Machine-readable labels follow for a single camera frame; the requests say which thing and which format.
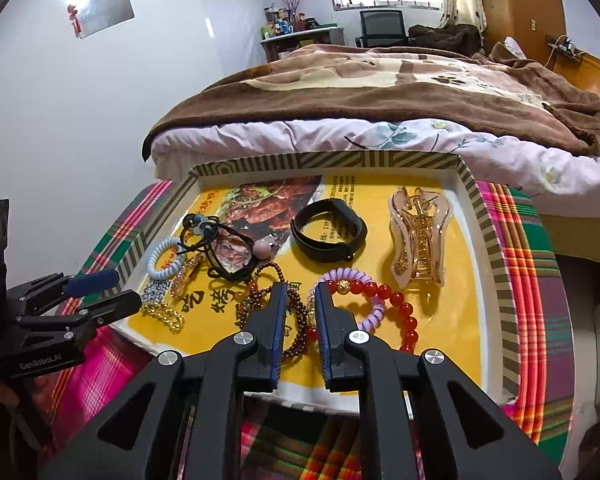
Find purple spiral hair tie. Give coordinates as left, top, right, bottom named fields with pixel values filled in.
left=312, top=268, right=386, bottom=331

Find silver wall sheet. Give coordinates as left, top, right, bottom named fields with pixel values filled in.
left=67, top=0, right=136, bottom=38

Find power strip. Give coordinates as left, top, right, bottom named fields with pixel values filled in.
left=547, top=35, right=581, bottom=63

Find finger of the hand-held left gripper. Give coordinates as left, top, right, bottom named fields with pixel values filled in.
left=20, top=289, right=143, bottom=344
left=7, top=268, right=120, bottom=313

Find dark desk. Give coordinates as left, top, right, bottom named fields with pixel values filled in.
left=260, top=25, right=346, bottom=63

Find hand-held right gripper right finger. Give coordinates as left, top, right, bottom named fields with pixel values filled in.
left=314, top=281, right=561, bottom=480

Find wooden wardrobe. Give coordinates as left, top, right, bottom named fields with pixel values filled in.
left=472, top=0, right=566, bottom=61

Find red bead bracelet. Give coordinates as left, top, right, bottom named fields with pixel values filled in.
left=307, top=280, right=421, bottom=353

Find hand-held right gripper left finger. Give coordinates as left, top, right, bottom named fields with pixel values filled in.
left=37, top=281, right=288, bottom=480

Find bottles and boxes on desk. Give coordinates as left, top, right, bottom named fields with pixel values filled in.
left=262, top=5, right=331, bottom=38

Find rhinestone hair clip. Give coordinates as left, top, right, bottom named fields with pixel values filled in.
left=141, top=254, right=205, bottom=306

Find wooden headboard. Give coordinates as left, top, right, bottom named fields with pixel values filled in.
left=552, top=52, right=600, bottom=111

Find light blue spiral hair tie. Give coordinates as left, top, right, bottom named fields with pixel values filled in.
left=146, top=239, right=187, bottom=280

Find clear hair claw clip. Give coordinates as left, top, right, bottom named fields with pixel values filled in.
left=386, top=187, right=453, bottom=288

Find wooden bed frame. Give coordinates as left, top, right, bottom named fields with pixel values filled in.
left=537, top=205, right=600, bottom=263

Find black office chair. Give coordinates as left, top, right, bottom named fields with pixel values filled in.
left=355, top=9, right=411, bottom=48

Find gold chain bracelet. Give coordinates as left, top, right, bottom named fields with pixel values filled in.
left=140, top=302, right=186, bottom=333

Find black wristband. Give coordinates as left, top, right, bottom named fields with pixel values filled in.
left=291, top=200, right=368, bottom=262

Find brown bead bracelet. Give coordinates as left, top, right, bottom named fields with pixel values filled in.
left=237, top=262, right=313, bottom=358

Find brown blanket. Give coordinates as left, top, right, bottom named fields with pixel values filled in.
left=142, top=44, right=600, bottom=161

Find dark clothes pile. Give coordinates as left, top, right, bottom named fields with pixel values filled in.
left=409, top=23, right=482, bottom=56

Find black hair tie with charms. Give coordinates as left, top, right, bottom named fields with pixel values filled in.
left=180, top=214, right=276, bottom=281

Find pale floral quilt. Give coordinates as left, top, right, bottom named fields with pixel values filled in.
left=150, top=117, right=600, bottom=206

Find yellow printed striped box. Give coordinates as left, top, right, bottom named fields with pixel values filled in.
left=112, top=151, right=506, bottom=406

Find plaid bed sheet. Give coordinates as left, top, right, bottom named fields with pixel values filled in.
left=30, top=180, right=573, bottom=480

